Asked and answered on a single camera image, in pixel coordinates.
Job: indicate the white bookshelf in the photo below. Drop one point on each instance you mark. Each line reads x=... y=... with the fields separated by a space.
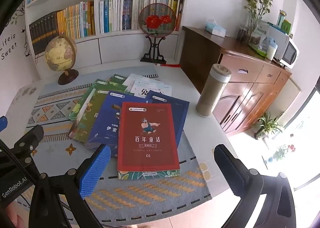
x=120 y=45

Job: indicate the blue book with white figure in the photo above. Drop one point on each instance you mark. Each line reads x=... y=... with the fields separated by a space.
x=105 y=123

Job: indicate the thin white book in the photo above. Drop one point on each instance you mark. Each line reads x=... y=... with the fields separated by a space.
x=136 y=77

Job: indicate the green box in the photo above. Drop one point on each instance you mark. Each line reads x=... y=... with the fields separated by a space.
x=285 y=23

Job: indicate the row of blue white books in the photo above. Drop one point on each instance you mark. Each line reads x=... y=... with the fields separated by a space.
x=117 y=13

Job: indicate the plain blue book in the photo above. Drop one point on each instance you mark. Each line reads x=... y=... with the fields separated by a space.
x=178 y=118

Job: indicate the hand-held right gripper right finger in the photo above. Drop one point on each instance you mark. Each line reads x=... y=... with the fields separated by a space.
x=225 y=160

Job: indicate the olive green book with ladybirds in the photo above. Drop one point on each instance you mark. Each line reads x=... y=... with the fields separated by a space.
x=96 y=108

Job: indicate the green potted plant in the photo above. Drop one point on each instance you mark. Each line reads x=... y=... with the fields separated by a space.
x=268 y=124

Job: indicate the green and white bag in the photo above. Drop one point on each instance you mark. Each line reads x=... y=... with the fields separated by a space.
x=258 y=38

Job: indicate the row of black books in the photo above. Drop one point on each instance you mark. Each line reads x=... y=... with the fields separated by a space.
x=42 y=33

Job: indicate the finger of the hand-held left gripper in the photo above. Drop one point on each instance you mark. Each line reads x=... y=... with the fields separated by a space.
x=2 y=122
x=30 y=135

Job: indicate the white microwave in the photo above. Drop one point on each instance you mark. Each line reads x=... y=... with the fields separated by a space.
x=290 y=54

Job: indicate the beige thermos bottle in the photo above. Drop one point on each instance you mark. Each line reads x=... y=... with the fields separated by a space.
x=212 y=93

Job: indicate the green book with yellow flower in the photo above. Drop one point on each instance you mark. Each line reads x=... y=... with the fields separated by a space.
x=100 y=87

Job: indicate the blue tissue box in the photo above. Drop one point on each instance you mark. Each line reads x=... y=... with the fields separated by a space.
x=215 y=29

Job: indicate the row of yellow orange books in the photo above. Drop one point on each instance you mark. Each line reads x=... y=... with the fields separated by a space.
x=75 y=20

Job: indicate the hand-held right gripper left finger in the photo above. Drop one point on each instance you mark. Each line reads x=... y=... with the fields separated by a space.
x=95 y=170

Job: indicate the light blue patterned table mat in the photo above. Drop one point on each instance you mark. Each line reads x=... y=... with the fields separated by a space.
x=150 y=193

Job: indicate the white book with rabbits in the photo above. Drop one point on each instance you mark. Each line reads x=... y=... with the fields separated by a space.
x=76 y=128

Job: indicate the white book with black characters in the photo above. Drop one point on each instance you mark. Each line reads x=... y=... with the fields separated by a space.
x=155 y=88

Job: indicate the brown wooden cabinet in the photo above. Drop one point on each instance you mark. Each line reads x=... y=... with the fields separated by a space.
x=240 y=93

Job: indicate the red book with cartoon figure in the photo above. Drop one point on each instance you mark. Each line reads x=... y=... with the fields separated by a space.
x=147 y=143

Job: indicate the yellow globe on wooden stand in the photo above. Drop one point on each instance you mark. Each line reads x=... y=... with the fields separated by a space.
x=58 y=52

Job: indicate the potted red flowers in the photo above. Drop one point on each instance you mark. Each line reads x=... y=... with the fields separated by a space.
x=283 y=152

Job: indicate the white plastic jug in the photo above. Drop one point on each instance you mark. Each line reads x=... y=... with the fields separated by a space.
x=271 y=49

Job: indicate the round embroidered fan on stand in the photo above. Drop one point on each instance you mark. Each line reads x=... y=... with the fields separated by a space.
x=157 y=22

